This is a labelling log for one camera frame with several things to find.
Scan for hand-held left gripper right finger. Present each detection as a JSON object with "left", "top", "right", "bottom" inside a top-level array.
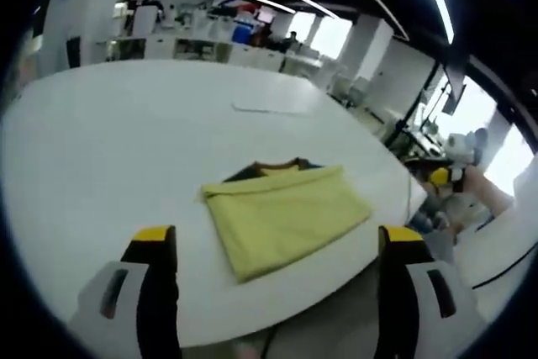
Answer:
[{"left": 377, "top": 226, "right": 484, "bottom": 359}]

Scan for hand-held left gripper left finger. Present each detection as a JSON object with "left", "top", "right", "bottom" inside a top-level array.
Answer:
[{"left": 69, "top": 225, "right": 182, "bottom": 359}]

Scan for yellow black blue garment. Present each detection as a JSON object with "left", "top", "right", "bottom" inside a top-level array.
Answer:
[{"left": 193, "top": 156, "right": 374, "bottom": 284}]

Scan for cluttered white desk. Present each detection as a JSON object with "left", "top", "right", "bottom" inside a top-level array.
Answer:
[{"left": 403, "top": 123, "right": 453, "bottom": 162}]

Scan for black stand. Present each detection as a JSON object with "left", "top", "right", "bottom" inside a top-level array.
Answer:
[{"left": 386, "top": 64, "right": 442, "bottom": 150}]

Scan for person's blue jeans legs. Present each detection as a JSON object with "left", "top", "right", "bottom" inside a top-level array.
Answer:
[{"left": 409, "top": 207, "right": 446, "bottom": 234}]

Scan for black hanging monitor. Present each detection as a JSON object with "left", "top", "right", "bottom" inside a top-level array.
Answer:
[{"left": 440, "top": 62, "right": 467, "bottom": 116}]

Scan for group of white office chairs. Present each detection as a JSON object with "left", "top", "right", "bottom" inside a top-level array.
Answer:
[{"left": 327, "top": 75, "right": 404, "bottom": 124}]

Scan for white window pillar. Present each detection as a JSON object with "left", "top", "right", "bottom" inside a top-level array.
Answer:
[{"left": 335, "top": 13, "right": 394, "bottom": 91}]

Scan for white cabinet row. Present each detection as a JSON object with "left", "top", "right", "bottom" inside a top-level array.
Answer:
[{"left": 94, "top": 37, "right": 324, "bottom": 78}]

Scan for black bin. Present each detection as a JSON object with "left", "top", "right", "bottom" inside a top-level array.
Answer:
[{"left": 66, "top": 37, "right": 82, "bottom": 69}]

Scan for white tall box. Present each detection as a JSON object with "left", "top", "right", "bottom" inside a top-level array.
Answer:
[{"left": 133, "top": 8, "right": 157, "bottom": 36}]

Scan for white square pillar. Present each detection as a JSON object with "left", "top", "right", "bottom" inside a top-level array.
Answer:
[{"left": 41, "top": 0, "right": 127, "bottom": 68}]

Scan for black floor cable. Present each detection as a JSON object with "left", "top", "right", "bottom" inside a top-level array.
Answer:
[{"left": 470, "top": 245, "right": 538, "bottom": 291}]

